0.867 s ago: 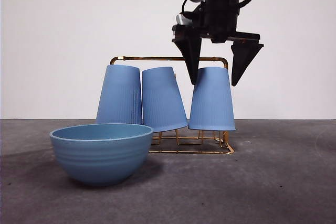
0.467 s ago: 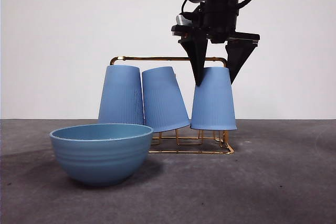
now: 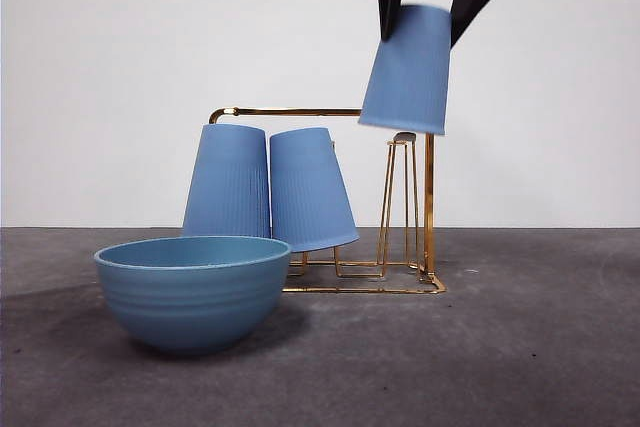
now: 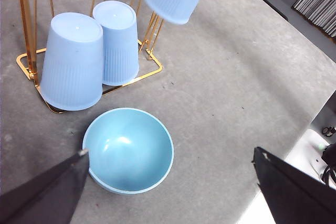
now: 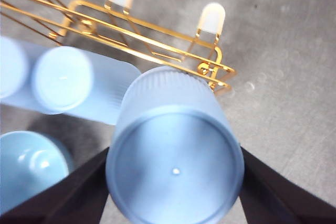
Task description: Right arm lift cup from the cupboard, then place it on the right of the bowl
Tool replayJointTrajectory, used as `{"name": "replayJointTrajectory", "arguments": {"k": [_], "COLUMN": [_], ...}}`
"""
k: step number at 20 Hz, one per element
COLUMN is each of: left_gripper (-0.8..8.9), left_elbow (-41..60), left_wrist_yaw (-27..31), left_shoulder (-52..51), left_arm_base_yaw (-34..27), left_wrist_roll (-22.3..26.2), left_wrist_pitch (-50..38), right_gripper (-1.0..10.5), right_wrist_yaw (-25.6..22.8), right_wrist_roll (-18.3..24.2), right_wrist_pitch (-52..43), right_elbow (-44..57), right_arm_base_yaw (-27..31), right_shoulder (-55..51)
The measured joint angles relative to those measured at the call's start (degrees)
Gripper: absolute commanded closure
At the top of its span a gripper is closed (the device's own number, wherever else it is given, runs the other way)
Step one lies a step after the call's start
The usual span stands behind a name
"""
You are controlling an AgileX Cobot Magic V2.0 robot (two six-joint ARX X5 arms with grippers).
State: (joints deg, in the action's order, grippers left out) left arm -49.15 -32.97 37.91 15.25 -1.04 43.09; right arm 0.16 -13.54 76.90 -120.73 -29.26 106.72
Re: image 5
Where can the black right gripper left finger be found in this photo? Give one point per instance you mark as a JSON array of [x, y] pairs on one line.
[[68, 197]]

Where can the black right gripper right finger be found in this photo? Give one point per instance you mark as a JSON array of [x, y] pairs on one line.
[[283, 203]]

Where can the light blue ribbed cup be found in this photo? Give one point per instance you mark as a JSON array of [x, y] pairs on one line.
[[61, 79], [10, 66], [176, 155]]

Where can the light blue bowl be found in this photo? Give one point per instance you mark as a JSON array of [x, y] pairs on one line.
[[29, 166]]

